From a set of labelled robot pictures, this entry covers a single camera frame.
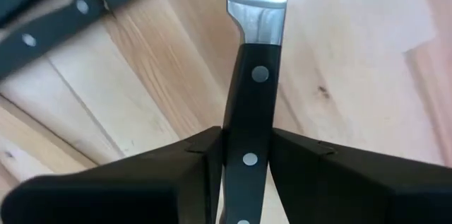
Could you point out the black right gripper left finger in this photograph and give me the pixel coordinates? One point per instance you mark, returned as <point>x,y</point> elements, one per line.
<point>141,188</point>

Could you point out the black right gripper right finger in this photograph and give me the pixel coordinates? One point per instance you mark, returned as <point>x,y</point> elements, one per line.
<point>353,188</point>

